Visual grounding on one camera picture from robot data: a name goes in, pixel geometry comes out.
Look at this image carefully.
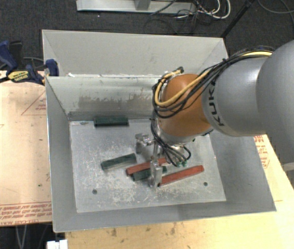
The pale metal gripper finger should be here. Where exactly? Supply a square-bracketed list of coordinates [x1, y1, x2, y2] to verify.
[135, 133, 155, 155]
[148, 161, 164, 188]

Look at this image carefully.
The dark green flat block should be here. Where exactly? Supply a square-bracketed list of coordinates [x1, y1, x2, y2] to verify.
[93, 116, 130, 128]
[131, 165, 169, 182]
[100, 153, 138, 172]

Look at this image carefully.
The red-brown flat block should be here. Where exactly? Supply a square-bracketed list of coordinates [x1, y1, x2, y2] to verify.
[159, 164, 205, 187]
[125, 157, 167, 176]

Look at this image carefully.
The grey metal bin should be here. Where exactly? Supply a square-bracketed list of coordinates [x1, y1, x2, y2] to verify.
[42, 29, 277, 233]

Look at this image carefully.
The brown cardboard board red print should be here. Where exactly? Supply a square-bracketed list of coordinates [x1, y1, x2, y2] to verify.
[0, 70, 271, 228]

